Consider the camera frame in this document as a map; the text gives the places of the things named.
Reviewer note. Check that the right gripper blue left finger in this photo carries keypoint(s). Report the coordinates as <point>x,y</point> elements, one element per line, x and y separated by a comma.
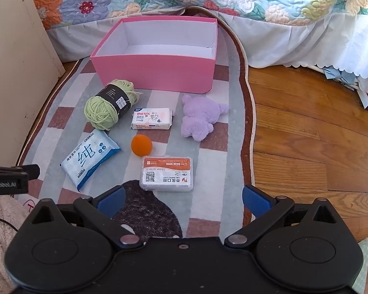
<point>97,213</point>

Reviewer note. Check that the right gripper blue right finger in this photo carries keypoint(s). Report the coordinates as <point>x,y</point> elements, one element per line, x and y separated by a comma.
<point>268,211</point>

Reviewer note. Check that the blue wet wipes pack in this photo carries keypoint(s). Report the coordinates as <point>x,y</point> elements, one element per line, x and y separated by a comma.
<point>83,160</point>

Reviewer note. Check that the orange label clear plastic box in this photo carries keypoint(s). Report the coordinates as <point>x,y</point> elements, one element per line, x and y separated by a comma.
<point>166,174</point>

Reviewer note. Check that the orange sponge ball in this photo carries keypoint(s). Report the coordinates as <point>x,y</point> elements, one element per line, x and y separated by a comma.
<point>141,145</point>

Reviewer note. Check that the green yarn ball black label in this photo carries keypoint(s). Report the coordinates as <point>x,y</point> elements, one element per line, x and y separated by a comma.
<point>110,104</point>

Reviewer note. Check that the white tissue pack bear print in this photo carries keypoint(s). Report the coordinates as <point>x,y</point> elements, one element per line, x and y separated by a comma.
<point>152,118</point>

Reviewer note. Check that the beige fuzzy sleeve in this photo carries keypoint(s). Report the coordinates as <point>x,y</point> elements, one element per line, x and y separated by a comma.
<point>13,212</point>

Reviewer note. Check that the checkered plush floor rug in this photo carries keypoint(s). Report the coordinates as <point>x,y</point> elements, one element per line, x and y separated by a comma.
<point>222,163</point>

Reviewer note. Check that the purple plush bear toy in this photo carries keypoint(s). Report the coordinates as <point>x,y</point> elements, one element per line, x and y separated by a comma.
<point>199,115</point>

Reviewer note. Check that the papers under bed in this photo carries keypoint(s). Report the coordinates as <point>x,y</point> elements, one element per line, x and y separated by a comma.
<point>351,81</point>

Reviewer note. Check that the pink cardboard storage box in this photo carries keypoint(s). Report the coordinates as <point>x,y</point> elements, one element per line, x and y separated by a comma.
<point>168,53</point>

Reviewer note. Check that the floral quilted bedspread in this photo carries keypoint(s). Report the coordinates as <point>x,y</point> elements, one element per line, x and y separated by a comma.
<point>289,32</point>

